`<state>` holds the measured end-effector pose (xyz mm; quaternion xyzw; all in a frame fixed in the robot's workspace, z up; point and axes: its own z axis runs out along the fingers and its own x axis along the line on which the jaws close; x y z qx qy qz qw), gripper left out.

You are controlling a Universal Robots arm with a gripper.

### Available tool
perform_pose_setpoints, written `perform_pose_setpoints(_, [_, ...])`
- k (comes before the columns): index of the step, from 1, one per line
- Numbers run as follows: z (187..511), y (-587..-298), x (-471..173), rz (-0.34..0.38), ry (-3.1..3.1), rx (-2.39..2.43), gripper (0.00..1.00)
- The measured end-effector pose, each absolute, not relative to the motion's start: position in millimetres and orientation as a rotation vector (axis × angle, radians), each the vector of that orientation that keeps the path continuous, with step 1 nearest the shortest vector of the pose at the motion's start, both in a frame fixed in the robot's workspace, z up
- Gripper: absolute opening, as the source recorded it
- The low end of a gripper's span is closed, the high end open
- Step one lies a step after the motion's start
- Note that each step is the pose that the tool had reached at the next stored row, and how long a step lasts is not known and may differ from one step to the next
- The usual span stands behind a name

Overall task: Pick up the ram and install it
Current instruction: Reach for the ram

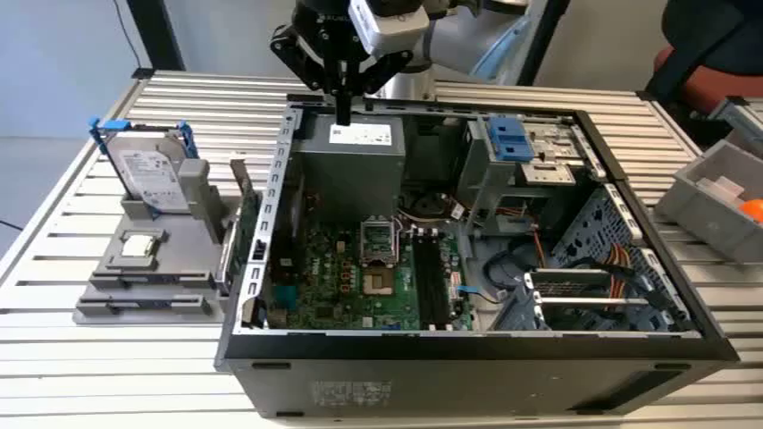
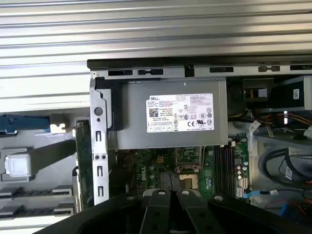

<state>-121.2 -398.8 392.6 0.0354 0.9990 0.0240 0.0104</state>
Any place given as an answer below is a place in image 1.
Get blue plastic drive latch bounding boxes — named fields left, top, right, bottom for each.
left=486, top=114, right=534, bottom=163

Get metal disk bay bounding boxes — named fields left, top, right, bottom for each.
left=494, top=266, right=657, bottom=332

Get black vertical post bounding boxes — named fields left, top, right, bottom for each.
left=127, top=0, right=187, bottom=80
left=515, top=0, right=571, bottom=87

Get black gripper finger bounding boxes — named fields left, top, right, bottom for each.
left=343, top=49, right=414, bottom=126
left=268, top=24, right=346, bottom=126

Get green graphics card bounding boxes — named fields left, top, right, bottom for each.
left=214, top=150, right=264, bottom=297

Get green motherboard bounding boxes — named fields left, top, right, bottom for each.
left=266, top=218, right=478, bottom=332

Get CPU socket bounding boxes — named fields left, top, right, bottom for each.
left=360, top=263, right=399, bottom=299

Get grey power supply unit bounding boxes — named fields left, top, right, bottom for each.
left=290, top=114, right=409, bottom=224

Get round black case speaker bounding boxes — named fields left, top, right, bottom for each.
left=483, top=248, right=527, bottom=292

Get grey plastic bin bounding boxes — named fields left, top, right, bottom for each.
left=654, top=139, right=763, bottom=265

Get metal socket cover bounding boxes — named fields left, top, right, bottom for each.
left=359, top=215, right=399, bottom=265

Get red office chair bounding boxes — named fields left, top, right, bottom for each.
left=654, top=46, right=763, bottom=118

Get orange yellow power wires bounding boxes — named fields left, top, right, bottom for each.
left=590, top=243, right=634, bottom=309

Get grey metal frame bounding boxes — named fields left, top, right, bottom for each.
left=713, top=95, right=763, bottom=158

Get metal drive cage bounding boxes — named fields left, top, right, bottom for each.
left=463, top=114, right=601, bottom=233

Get black open PC case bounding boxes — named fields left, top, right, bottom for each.
left=212, top=92, right=742, bottom=420

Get orange ball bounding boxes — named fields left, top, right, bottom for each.
left=735, top=199, right=763, bottom=223

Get silver CPU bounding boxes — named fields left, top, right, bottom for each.
left=120, top=235, right=158, bottom=258

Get person in dark clothes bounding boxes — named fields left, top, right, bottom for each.
left=645, top=0, right=763, bottom=106

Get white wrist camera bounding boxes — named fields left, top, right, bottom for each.
left=347, top=0, right=433, bottom=58

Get hard disk in blue carrier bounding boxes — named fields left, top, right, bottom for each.
left=87, top=116, right=202, bottom=220

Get pale small block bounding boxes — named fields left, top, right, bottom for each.
left=695, top=175, right=746, bottom=198

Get black RAM slot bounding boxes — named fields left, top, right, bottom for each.
left=434, top=231, right=454, bottom=330
left=427, top=231, right=446, bottom=330
left=421, top=231, right=439, bottom=330
left=414, top=231, right=433, bottom=330

